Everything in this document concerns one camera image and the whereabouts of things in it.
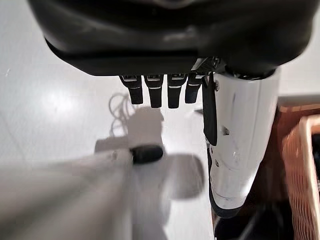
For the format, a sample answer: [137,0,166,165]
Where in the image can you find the rectangular wicker laundry basket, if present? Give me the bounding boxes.
[282,116,320,240]

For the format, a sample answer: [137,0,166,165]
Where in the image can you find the silver robot left leg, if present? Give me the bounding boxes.
[201,71,280,240]

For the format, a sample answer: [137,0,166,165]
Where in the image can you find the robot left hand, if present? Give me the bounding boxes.
[0,0,315,240]

